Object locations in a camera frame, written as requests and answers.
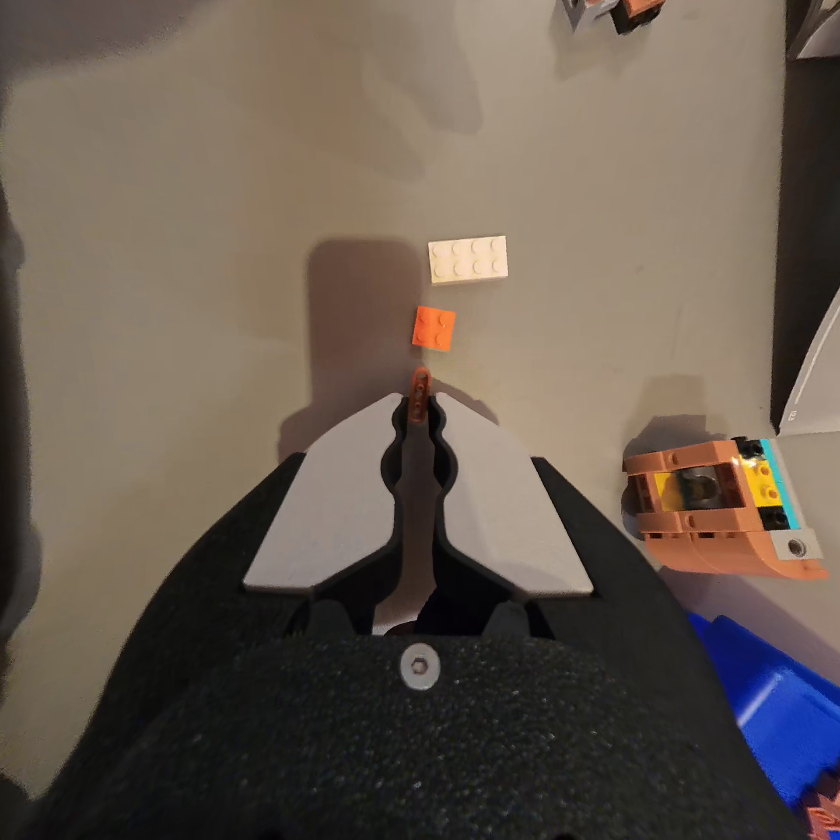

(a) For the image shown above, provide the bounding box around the orange square brick plate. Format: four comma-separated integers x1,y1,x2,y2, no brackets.
411,306,458,353

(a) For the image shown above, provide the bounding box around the brown yellow brick assembly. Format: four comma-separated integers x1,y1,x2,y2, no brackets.
622,433,829,581

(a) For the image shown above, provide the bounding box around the orange grey brick assembly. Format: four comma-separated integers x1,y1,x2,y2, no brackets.
563,0,665,35

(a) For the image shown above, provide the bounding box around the grey instruction booklet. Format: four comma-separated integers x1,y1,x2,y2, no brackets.
769,0,840,437

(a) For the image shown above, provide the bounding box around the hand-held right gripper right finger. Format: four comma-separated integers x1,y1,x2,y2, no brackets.
427,392,596,614

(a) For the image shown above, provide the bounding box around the blue plastic bin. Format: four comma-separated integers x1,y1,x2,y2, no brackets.
686,610,840,840

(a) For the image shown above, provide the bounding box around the white brick plate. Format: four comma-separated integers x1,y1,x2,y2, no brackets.
427,235,509,287

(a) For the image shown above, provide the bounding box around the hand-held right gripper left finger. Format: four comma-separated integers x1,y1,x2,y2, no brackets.
243,392,411,614

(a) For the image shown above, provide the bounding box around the grey desk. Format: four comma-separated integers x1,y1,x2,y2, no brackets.
0,0,840,808

